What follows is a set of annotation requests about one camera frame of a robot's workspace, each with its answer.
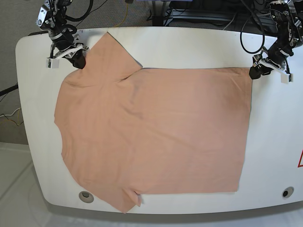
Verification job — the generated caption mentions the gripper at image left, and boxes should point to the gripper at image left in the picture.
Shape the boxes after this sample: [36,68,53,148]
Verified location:
[48,33,89,69]

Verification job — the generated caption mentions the white floor cable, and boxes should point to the white floor cable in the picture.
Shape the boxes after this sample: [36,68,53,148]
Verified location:
[4,107,22,118]

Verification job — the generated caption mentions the table cable grommet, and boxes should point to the table cable grommet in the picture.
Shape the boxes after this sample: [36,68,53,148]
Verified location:
[79,191,94,203]
[282,187,294,198]

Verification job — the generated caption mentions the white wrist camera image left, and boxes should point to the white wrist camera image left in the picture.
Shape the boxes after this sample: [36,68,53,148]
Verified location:
[46,58,60,69]

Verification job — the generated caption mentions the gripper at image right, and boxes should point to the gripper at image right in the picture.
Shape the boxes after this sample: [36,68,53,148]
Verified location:
[249,44,290,79]

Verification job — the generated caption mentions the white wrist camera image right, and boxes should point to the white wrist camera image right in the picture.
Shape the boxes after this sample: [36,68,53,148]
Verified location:
[281,73,293,84]

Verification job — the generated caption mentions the right table cable grommet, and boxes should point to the right table cable grommet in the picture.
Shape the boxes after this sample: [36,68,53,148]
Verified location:
[282,187,294,198]

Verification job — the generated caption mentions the peach orange T-shirt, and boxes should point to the peach orange T-shirt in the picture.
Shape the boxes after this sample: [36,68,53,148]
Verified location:
[54,33,252,213]

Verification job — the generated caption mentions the left table cable grommet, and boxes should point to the left table cable grommet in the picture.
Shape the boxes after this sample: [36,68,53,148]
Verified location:
[79,191,94,203]

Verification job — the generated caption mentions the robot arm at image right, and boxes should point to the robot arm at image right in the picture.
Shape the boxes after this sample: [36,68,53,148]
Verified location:
[240,0,303,84]

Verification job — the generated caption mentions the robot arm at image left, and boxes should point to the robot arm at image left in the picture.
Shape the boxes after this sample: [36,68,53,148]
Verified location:
[36,0,94,69]

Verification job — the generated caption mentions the black strip behind table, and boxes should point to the black strip behind table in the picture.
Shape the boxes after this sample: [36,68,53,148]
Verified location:
[28,29,61,37]

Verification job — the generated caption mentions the yellow floor cable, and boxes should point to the yellow floor cable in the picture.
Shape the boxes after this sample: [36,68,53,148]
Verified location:
[114,3,130,28]

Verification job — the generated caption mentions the black bar at left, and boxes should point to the black bar at left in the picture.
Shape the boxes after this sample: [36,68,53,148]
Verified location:
[0,83,18,96]

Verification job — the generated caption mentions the aluminium frame rail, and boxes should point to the aluminium frame rail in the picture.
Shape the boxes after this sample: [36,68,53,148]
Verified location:
[165,9,280,36]

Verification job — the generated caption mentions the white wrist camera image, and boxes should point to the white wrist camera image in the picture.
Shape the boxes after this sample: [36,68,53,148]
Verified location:
[281,73,293,84]
[46,58,60,69]

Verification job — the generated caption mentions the black desk leg base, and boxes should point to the black desk leg base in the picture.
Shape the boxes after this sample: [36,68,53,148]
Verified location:
[151,0,166,26]

